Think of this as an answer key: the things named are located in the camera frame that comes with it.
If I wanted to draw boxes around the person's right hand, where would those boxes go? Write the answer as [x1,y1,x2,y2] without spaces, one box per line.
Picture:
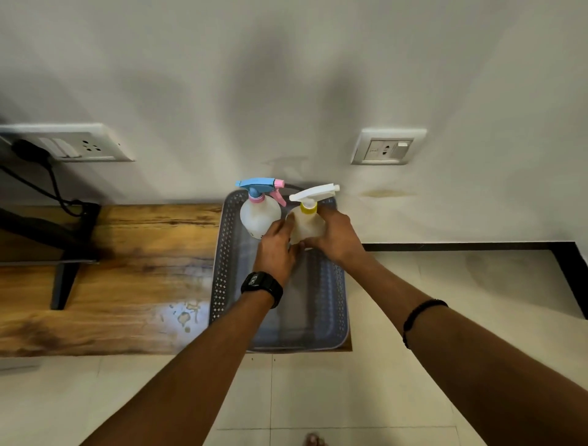
[302,205,367,267]

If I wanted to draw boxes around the person's left hand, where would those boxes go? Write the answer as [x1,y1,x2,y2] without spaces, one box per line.
[253,213,304,288]

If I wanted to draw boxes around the yellow white spray bottle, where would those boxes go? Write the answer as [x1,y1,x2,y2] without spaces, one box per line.
[286,184,341,245]

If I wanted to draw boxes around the person's right forearm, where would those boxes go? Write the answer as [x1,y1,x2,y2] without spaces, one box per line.
[345,252,588,446]

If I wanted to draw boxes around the person's left forearm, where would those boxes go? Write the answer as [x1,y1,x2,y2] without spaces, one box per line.
[80,290,275,446]

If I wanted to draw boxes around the black wrist watch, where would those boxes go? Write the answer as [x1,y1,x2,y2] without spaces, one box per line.
[241,271,284,309]

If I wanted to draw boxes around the grey perforated plastic basket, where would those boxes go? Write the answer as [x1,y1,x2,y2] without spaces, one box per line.
[209,189,350,353]

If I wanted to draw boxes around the blue pink spray bottle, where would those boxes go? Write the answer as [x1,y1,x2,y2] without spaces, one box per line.
[235,178,287,240]

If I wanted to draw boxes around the black wrist band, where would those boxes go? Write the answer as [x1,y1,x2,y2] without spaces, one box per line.
[402,299,449,349]

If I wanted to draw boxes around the black metal stand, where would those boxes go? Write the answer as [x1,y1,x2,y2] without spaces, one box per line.
[0,202,102,311]

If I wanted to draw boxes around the black power plug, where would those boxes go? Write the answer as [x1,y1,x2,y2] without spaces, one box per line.
[11,139,52,167]

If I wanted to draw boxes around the small white wall socket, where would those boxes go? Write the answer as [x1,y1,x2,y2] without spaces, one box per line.
[351,128,428,166]

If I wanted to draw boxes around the white wall switch socket plate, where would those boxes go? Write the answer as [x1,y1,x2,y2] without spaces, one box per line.
[0,123,135,163]

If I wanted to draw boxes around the black cable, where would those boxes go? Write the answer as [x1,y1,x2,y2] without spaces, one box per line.
[0,162,88,218]

